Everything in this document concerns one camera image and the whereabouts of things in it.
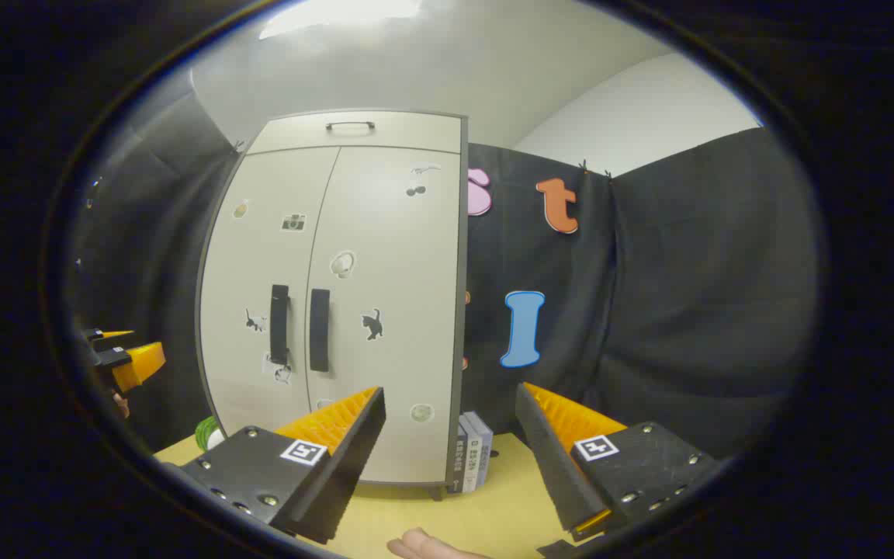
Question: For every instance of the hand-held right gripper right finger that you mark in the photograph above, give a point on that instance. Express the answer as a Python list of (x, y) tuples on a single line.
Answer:
[(552, 458)]

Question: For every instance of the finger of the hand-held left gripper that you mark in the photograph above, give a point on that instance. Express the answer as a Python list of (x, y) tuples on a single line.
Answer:
[(140, 365), (113, 335)]

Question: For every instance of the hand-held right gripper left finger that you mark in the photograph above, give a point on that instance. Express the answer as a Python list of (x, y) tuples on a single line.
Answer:
[(354, 458)]

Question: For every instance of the cabinet door with camera sticker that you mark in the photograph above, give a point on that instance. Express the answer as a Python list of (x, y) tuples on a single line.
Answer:
[(261, 256)]

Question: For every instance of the white double-door shoe cabinet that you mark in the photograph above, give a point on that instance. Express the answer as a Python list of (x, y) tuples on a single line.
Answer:
[(463, 272)]

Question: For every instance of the cabinet door with headphones sticker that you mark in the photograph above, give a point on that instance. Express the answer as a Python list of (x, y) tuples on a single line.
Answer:
[(400, 233)]

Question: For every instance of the light grey book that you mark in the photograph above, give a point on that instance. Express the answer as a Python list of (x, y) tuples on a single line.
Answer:
[(479, 450)]

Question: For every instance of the dark grey book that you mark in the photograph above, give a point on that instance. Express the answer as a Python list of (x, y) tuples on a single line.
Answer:
[(456, 462)]

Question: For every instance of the watermelon slice plush toy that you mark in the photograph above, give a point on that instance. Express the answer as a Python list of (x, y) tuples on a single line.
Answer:
[(206, 435)]

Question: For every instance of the black backdrop cloth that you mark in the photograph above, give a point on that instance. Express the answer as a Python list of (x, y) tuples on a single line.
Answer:
[(687, 310)]

